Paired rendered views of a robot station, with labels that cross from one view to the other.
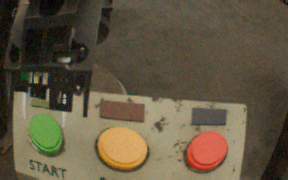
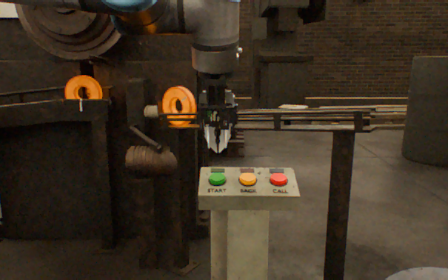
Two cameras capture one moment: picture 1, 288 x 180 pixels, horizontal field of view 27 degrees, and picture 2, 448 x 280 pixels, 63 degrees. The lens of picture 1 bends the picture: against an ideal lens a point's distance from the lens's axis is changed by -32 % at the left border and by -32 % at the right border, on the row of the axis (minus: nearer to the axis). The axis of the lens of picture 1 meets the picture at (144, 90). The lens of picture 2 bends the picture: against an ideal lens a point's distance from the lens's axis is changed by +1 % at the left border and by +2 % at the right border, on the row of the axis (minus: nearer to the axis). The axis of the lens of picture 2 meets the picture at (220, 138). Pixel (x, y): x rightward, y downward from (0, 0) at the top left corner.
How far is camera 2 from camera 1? 0.41 m
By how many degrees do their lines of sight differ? 28
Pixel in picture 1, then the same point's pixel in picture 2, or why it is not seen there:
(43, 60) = (216, 103)
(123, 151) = (248, 178)
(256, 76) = (315, 233)
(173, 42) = (270, 227)
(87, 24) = (229, 99)
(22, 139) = (204, 183)
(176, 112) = (263, 170)
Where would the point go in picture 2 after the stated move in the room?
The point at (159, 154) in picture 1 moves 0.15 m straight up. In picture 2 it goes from (260, 180) to (262, 120)
